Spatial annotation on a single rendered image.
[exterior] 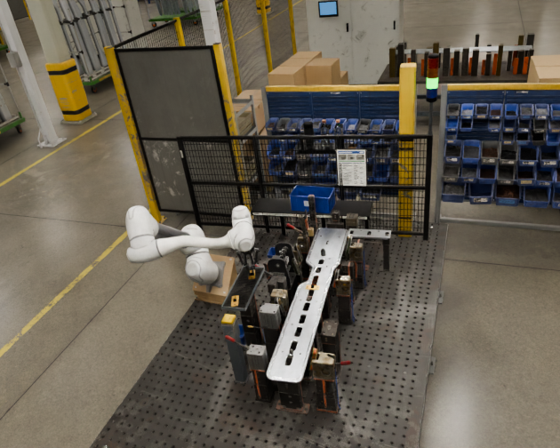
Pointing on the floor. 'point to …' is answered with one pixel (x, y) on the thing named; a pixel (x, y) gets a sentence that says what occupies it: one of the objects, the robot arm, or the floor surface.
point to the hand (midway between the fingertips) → (251, 269)
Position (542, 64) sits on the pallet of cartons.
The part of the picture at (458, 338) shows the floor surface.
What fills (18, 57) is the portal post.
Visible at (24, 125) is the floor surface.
